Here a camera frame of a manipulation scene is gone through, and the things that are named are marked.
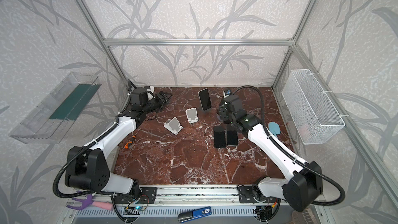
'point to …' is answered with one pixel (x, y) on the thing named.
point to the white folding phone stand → (173, 125)
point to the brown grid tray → (304, 217)
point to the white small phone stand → (192, 116)
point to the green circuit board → (138, 208)
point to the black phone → (231, 136)
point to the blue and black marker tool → (194, 214)
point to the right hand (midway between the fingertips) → (226, 105)
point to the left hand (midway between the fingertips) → (172, 97)
